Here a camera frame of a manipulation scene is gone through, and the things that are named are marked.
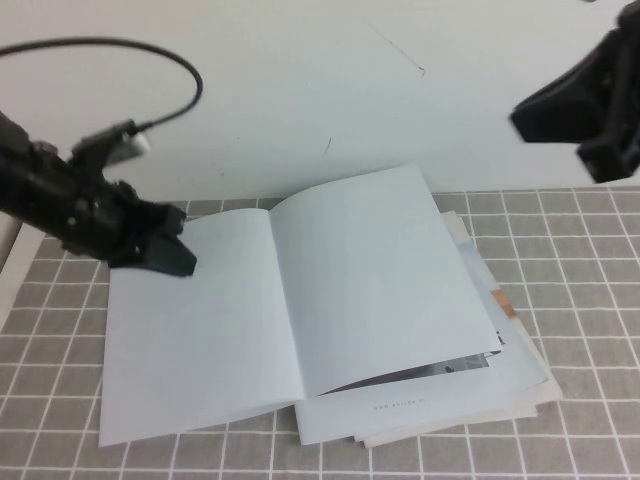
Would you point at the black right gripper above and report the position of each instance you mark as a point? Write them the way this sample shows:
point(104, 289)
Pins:
point(625, 75)

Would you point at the booklet with wood-coloured picture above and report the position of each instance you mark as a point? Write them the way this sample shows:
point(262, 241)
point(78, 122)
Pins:
point(502, 302)

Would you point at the grey checkered tablecloth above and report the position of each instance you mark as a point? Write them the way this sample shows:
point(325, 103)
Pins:
point(575, 300)

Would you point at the white picture book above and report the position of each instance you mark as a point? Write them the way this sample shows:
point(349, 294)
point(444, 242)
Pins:
point(350, 300)

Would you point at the white booklet with web address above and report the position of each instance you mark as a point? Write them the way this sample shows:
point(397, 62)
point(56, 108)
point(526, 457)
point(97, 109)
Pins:
point(400, 417)

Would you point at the cream booklet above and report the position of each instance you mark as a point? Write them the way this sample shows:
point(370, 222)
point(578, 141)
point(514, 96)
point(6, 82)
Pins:
point(450, 431)

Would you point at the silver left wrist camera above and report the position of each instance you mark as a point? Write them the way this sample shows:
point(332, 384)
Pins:
point(125, 147)

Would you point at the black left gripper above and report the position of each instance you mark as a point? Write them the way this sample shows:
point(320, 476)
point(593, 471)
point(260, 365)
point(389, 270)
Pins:
point(100, 215)

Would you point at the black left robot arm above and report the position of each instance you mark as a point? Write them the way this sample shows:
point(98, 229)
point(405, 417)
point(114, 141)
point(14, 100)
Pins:
point(17, 175)

